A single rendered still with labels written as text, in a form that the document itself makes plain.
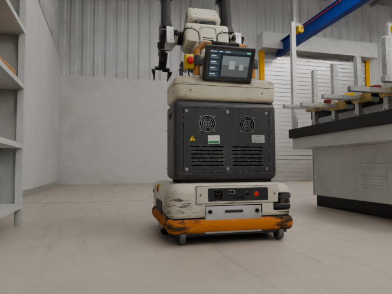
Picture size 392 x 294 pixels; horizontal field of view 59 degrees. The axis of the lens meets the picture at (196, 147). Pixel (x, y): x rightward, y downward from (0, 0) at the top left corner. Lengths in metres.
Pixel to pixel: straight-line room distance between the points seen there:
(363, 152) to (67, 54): 6.79
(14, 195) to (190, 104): 1.30
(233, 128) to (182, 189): 0.41
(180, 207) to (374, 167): 1.64
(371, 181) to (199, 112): 1.55
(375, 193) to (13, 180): 2.46
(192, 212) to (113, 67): 6.85
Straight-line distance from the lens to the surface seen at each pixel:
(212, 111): 1.72
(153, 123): 8.03
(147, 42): 8.50
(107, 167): 7.89
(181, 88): 1.70
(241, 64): 1.77
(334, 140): 2.80
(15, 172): 2.44
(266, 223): 1.72
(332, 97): 2.43
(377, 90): 2.32
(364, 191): 2.87
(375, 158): 2.78
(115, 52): 8.35
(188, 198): 1.59
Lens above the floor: 0.36
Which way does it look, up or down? 3 degrees up
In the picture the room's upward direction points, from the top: straight up
